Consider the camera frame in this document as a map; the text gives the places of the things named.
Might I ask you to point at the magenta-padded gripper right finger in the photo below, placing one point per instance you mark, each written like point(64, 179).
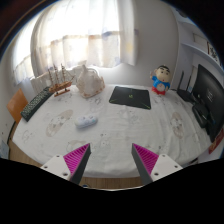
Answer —
point(145, 158)

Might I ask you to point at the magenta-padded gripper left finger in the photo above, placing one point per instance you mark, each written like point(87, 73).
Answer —
point(78, 158)

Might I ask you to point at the white cartoon-print computer mouse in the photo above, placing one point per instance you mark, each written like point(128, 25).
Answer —
point(86, 121)

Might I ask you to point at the black mouse pad green lines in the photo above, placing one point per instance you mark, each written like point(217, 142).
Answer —
point(130, 96)

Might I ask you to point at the white printed tablecloth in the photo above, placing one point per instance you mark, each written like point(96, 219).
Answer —
point(133, 130)

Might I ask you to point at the black computer keyboard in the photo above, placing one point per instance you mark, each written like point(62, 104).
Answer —
point(36, 104)

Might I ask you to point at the small black box device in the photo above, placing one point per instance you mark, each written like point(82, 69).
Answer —
point(200, 115)

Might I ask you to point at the red flat item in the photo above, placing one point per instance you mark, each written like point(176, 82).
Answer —
point(216, 141)

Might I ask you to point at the wooden model sailing ship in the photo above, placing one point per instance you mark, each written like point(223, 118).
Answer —
point(60, 86)

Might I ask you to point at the large white conch shell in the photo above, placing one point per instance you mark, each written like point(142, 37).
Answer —
point(90, 82)

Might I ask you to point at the cartoon boy figurine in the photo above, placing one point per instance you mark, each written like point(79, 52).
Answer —
point(161, 81)

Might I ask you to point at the orange wooden chair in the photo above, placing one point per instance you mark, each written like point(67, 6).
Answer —
point(16, 105)

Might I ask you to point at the black computer monitor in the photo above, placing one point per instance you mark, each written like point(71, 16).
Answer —
point(210, 95)

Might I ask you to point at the white star-print curtain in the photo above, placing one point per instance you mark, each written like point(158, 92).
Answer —
point(83, 36)

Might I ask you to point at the white wall shelf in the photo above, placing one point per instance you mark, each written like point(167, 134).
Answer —
point(200, 50)

